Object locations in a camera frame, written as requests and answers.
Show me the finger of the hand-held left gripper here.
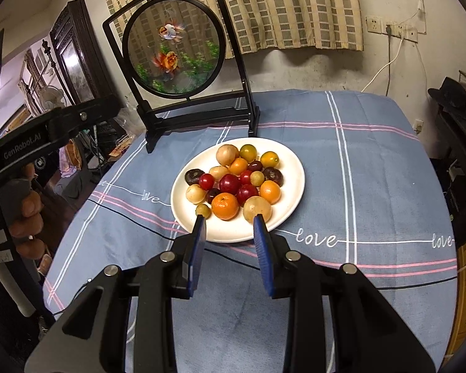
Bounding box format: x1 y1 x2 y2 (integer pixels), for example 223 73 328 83
48 95 122 144

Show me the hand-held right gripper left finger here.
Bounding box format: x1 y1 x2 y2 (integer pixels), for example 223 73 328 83
23 215 208 373

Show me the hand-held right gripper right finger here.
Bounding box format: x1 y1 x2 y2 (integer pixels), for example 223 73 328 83
252 214 437 373

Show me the orange mandarin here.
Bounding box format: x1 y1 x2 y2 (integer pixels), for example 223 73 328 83
211 193 240 220

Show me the white oval plate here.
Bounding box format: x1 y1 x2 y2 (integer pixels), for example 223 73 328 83
170 137 306 244

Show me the person's left hand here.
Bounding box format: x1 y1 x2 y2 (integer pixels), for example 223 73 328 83
8 162 46 260

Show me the clear plastic bag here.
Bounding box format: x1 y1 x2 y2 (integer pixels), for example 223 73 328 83
116 105 140 140

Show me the electric fan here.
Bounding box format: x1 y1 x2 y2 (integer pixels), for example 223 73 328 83
41 85 68 109

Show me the dark wooden cabinet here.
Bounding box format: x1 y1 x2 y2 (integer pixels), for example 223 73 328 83
48 0 117 105

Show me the pale cream round fruit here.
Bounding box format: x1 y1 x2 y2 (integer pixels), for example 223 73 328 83
185 184 208 205

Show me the small crimson plum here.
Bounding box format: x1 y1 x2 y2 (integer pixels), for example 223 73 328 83
237 184 259 204

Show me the blue plaid tablecloth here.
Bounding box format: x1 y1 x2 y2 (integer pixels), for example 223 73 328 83
43 89 459 373

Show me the black side cabinet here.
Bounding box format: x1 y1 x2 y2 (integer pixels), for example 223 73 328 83
437 105 466 242

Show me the beige checked curtain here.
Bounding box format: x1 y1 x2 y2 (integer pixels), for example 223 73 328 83
97 0 363 59

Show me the black hat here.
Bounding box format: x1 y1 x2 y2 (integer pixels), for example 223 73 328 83
428 77 466 119

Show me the white cable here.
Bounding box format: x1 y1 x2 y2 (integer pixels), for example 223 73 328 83
361 35 406 94

